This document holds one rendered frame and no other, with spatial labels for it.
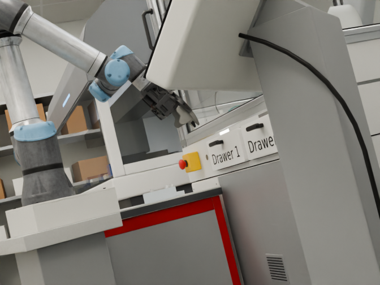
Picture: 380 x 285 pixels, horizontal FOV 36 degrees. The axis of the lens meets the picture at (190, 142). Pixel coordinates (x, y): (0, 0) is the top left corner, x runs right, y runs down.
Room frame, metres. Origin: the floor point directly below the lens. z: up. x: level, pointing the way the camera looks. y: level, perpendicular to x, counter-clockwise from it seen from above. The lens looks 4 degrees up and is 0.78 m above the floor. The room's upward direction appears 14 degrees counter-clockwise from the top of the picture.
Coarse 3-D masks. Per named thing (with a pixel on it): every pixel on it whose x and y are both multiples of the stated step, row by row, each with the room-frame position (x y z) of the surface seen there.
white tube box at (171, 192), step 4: (168, 188) 2.19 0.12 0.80; (172, 188) 2.19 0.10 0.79; (152, 192) 2.19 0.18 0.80; (156, 192) 2.19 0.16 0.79; (160, 192) 2.19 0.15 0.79; (164, 192) 2.19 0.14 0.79; (168, 192) 2.19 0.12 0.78; (172, 192) 2.19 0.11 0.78; (176, 192) 2.19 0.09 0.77; (144, 196) 2.18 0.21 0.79; (148, 196) 2.19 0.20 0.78; (152, 196) 2.19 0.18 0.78; (156, 196) 2.19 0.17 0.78; (160, 196) 2.19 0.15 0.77; (164, 196) 2.19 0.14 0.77; (168, 196) 2.19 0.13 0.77; (172, 196) 2.19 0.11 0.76; (144, 200) 2.18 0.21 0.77; (148, 200) 2.18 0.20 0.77; (152, 200) 2.19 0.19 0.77; (156, 200) 2.19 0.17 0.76; (160, 200) 2.19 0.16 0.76
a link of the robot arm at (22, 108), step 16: (0, 32) 1.74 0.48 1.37; (0, 48) 1.76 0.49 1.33; (16, 48) 1.78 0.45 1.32; (0, 64) 1.77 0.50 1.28; (16, 64) 1.77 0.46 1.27; (0, 80) 1.78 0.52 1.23; (16, 80) 1.77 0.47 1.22; (16, 96) 1.77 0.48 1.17; (32, 96) 1.80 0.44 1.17; (16, 112) 1.77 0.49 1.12; (32, 112) 1.78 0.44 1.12; (16, 160) 1.82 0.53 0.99
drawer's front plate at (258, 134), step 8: (256, 120) 1.74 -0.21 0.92; (264, 120) 1.69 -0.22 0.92; (264, 128) 1.70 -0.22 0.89; (248, 136) 1.81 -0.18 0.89; (256, 136) 1.76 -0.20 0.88; (264, 136) 1.72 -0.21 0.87; (272, 136) 1.67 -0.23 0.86; (256, 144) 1.77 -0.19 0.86; (272, 144) 1.68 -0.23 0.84; (248, 152) 1.84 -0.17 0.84; (256, 152) 1.79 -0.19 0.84; (264, 152) 1.74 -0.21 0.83; (272, 152) 1.69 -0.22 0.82
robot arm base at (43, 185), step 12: (36, 168) 1.63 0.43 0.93; (48, 168) 1.64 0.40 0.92; (60, 168) 1.67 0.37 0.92; (24, 180) 1.65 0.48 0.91; (36, 180) 1.63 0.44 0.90; (48, 180) 1.63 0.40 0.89; (60, 180) 1.65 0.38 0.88; (24, 192) 1.64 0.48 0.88; (36, 192) 1.62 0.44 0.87; (48, 192) 1.62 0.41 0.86; (60, 192) 1.63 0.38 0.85; (72, 192) 1.67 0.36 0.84; (24, 204) 1.64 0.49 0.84
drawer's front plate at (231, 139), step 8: (240, 128) 1.88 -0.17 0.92; (224, 136) 1.98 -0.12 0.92; (232, 136) 1.92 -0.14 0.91; (240, 136) 1.88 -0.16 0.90; (208, 144) 2.13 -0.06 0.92; (224, 144) 1.99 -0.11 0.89; (232, 144) 1.93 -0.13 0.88; (240, 144) 1.88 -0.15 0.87; (216, 152) 2.08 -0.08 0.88; (224, 152) 2.01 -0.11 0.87; (232, 152) 1.95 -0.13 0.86; (240, 152) 1.89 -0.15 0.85; (232, 160) 1.96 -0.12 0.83; (240, 160) 1.91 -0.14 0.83; (248, 160) 1.88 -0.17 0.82; (216, 168) 2.11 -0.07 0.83
